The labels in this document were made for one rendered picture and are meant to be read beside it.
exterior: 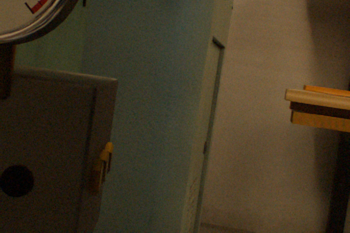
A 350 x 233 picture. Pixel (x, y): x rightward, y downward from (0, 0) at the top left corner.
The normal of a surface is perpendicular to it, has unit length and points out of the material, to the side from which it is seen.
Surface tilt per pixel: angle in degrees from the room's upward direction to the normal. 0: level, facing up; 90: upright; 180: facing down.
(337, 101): 89
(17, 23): 90
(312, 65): 90
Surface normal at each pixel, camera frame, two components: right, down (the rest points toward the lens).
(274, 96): -0.13, 0.04
